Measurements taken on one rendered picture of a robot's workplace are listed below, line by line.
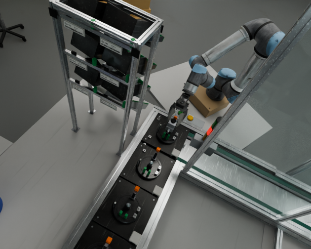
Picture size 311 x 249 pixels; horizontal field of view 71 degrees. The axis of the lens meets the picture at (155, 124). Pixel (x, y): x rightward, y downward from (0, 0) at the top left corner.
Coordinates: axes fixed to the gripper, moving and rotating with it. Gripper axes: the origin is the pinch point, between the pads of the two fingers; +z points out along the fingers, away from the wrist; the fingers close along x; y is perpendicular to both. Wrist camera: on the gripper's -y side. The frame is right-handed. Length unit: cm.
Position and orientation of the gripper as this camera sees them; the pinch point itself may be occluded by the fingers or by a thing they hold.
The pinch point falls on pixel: (172, 123)
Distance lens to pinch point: 125.2
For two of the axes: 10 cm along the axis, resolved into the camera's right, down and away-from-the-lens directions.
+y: 1.9, -1.6, 9.7
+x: -8.8, -4.6, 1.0
